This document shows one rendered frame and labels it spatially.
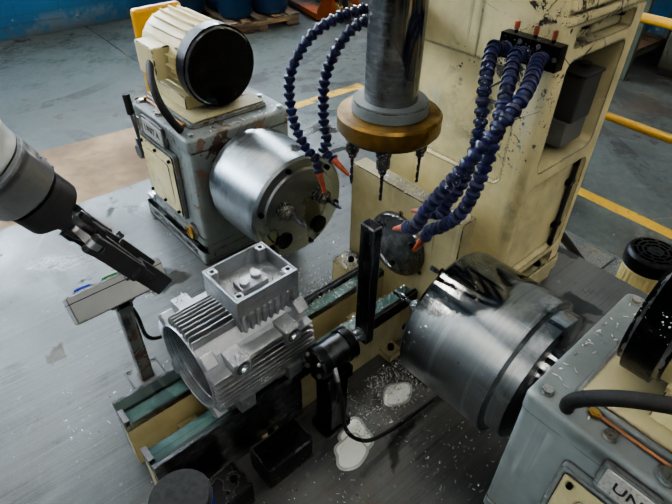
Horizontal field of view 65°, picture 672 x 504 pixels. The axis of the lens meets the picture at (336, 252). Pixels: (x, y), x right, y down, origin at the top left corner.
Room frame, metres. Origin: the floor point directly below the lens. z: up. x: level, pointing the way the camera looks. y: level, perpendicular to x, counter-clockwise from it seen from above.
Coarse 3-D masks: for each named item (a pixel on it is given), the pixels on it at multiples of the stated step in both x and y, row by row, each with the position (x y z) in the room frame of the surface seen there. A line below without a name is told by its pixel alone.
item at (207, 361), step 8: (296, 304) 0.63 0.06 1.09; (304, 304) 0.63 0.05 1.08; (168, 312) 0.60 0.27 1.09; (296, 312) 0.62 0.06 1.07; (160, 320) 0.60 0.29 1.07; (208, 352) 0.52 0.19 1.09; (200, 360) 0.50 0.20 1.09; (208, 360) 0.51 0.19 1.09; (216, 360) 0.51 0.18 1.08; (208, 368) 0.50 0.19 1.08; (216, 416) 0.50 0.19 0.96
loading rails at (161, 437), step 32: (320, 288) 0.84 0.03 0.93; (352, 288) 0.85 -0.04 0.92; (320, 320) 0.78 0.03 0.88; (352, 320) 0.75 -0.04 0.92; (384, 320) 0.77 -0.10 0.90; (384, 352) 0.75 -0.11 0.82; (160, 384) 0.58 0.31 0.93; (288, 384) 0.59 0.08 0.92; (128, 416) 0.52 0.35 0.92; (160, 416) 0.54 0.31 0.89; (192, 416) 0.57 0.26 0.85; (224, 416) 0.52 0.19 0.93; (256, 416) 0.54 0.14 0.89; (288, 416) 0.59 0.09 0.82; (160, 448) 0.46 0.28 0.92; (192, 448) 0.46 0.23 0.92; (224, 448) 0.49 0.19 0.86
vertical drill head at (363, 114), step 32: (384, 0) 0.81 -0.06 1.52; (416, 0) 0.81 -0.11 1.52; (384, 32) 0.81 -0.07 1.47; (416, 32) 0.81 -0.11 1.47; (384, 64) 0.81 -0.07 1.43; (416, 64) 0.82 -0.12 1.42; (352, 96) 0.90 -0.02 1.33; (384, 96) 0.81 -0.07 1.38; (416, 96) 0.83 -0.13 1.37; (352, 128) 0.79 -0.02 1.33; (384, 128) 0.78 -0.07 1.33; (416, 128) 0.78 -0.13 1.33; (352, 160) 0.84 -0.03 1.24; (384, 160) 0.78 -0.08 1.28
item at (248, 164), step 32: (224, 160) 1.03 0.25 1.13; (256, 160) 0.99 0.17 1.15; (288, 160) 0.97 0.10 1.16; (224, 192) 0.98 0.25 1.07; (256, 192) 0.92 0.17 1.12; (288, 192) 0.95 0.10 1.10; (320, 192) 0.99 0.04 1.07; (256, 224) 0.90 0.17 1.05; (288, 224) 0.95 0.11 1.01; (320, 224) 1.01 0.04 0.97
